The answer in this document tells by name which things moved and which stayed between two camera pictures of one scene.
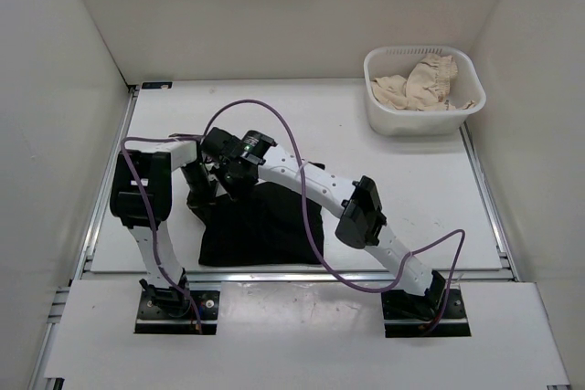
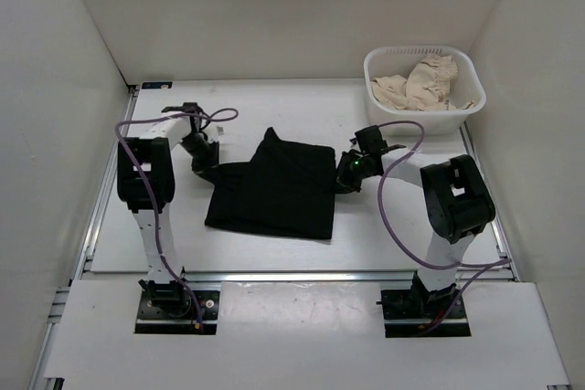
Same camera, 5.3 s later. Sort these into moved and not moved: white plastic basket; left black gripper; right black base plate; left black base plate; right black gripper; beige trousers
Moved: right black gripper; left black gripper
Not moved: right black base plate; beige trousers; white plastic basket; left black base plate
